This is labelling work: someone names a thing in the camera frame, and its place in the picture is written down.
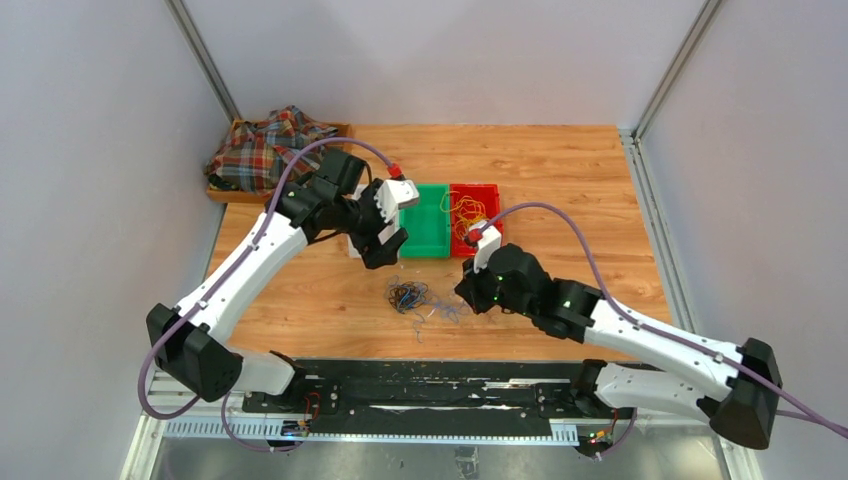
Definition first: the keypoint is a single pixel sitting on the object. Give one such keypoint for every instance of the plaid cloth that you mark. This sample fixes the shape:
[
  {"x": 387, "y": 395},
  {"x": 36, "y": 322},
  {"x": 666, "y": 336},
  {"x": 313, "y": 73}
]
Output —
[{"x": 253, "y": 154}]

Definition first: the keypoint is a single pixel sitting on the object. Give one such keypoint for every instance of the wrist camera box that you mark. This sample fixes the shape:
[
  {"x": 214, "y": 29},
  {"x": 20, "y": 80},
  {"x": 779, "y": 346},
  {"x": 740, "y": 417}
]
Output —
[
  {"x": 393, "y": 196},
  {"x": 487, "y": 241}
]

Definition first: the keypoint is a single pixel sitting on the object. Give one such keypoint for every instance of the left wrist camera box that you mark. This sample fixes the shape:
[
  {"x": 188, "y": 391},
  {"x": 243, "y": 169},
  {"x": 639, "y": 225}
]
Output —
[{"x": 393, "y": 196}]

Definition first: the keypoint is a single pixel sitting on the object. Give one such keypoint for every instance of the aluminium rail frame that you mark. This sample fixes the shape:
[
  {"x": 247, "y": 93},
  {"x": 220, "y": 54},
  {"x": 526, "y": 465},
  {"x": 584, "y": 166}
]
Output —
[{"x": 220, "y": 440}]

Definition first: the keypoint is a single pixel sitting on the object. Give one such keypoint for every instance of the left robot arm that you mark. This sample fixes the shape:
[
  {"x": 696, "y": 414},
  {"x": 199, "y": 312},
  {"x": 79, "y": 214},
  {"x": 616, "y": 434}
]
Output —
[{"x": 189, "y": 340}]

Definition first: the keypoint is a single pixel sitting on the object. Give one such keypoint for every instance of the red plastic bin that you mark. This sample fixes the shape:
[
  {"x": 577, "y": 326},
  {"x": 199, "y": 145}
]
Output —
[{"x": 469, "y": 204}]

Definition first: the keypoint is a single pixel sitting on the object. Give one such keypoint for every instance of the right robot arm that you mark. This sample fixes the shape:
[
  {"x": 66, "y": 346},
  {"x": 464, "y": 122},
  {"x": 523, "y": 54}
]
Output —
[{"x": 715, "y": 382}]

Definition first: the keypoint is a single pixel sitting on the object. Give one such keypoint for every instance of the white plastic bin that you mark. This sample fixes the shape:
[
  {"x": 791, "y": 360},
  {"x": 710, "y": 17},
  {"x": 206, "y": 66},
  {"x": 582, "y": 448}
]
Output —
[{"x": 352, "y": 251}]

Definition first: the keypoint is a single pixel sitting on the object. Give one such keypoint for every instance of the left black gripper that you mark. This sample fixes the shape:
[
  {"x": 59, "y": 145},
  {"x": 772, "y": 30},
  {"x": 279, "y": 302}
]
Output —
[{"x": 376, "y": 255}]

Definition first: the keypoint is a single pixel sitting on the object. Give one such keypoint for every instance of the green plastic bin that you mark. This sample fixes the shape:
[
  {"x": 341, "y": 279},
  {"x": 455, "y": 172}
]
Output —
[{"x": 427, "y": 224}]

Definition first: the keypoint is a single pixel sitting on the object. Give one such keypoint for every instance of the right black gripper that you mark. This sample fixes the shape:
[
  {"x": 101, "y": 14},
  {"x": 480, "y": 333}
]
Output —
[{"x": 468, "y": 288}]

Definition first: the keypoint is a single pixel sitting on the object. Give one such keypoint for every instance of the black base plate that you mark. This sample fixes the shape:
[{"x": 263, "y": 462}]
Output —
[{"x": 436, "y": 398}]

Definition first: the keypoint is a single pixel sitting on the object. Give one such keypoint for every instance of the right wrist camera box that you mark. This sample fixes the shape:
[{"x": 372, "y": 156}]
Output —
[{"x": 487, "y": 241}]

